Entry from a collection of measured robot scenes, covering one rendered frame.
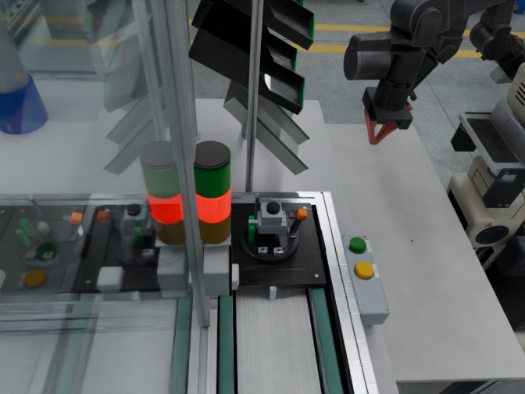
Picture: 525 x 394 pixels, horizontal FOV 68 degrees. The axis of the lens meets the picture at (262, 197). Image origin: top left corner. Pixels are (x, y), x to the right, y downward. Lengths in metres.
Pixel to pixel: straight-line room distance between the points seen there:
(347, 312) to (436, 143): 2.30
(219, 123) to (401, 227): 0.71
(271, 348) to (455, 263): 0.58
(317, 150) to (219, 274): 0.86
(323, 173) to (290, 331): 0.57
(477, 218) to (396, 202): 0.29
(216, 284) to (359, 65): 0.41
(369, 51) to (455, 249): 0.71
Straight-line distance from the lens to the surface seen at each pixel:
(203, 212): 0.53
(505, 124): 1.36
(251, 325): 0.90
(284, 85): 1.00
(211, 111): 1.50
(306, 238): 0.96
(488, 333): 1.12
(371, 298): 0.92
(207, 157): 0.47
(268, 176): 1.25
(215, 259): 0.59
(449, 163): 2.94
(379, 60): 0.69
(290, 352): 0.88
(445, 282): 1.15
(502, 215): 1.45
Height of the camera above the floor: 1.73
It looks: 48 degrees down
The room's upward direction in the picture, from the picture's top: 5 degrees clockwise
